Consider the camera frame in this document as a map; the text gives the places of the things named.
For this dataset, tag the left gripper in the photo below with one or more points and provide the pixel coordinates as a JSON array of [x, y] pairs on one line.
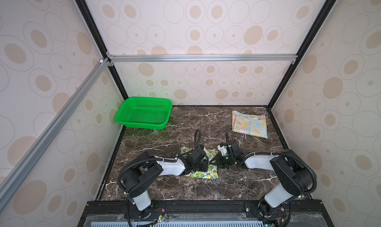
[[206, 163]]

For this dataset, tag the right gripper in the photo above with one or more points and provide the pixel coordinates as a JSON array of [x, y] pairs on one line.
[[222, 159]]

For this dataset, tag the lemon print skirt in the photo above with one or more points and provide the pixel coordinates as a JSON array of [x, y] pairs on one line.
[[211, 173]]

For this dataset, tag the pastel floral skirt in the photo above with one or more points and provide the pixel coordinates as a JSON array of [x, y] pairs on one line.
[[253, 125]]

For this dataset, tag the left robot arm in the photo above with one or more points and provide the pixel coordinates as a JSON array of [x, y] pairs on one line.
[[136, 177]]

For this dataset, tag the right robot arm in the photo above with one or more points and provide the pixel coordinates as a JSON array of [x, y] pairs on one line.
[[295, 176]]

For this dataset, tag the green plastic basket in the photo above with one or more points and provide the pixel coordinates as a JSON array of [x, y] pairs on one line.
[[142, 112]]

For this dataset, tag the horizontal aluminium back rail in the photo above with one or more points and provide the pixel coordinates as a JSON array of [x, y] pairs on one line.
[[200, 58]]

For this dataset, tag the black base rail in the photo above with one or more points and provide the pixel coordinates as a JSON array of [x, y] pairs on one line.
[[299, 213]]

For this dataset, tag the black right corner post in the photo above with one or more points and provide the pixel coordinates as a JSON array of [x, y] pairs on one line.
[[316, 26]]

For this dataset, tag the black corner post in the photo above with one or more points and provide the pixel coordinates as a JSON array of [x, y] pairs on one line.
[[93, 28], [316, 26]]

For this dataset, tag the diagonal aluminium left rail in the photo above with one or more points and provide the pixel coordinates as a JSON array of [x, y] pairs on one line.
[[16, 178]]

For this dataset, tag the black left corner post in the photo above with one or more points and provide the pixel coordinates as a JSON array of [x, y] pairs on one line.
[[93, 28]]

